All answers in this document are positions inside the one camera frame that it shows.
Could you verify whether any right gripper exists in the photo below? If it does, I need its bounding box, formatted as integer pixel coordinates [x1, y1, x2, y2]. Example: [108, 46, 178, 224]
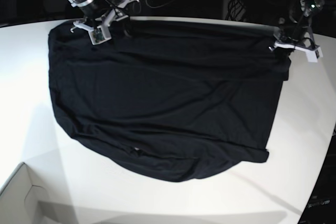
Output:
[70, 0, 139, 38]

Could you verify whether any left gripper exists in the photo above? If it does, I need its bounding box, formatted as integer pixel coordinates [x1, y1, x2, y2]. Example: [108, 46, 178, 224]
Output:
[268, 26, 319, 61]

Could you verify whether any black t-shirt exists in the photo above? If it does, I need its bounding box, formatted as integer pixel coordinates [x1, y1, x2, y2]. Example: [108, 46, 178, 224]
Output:
[48, 21, 291, 182]

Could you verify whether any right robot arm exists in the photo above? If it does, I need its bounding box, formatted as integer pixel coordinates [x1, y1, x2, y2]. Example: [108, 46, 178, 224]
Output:
[67, 0, 139, 45]

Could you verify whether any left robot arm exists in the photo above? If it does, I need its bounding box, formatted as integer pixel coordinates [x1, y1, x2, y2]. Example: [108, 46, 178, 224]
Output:
[269, 0, 324, 63]

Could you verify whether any white cardboard box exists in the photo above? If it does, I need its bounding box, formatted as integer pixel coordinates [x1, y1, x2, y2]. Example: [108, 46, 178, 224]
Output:
[1, 163, 58, 224]

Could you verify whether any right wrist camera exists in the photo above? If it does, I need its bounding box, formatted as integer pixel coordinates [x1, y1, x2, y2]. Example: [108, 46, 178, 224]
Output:
[88, 25, 112, 45]

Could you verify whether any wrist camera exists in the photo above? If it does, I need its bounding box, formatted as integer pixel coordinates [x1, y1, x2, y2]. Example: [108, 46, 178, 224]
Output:
[306, 48, 323, 63]
[88, 25, 112, 45]

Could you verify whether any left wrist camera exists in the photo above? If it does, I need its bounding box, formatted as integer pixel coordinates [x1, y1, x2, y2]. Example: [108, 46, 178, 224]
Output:
[306, 48, 323, 63]

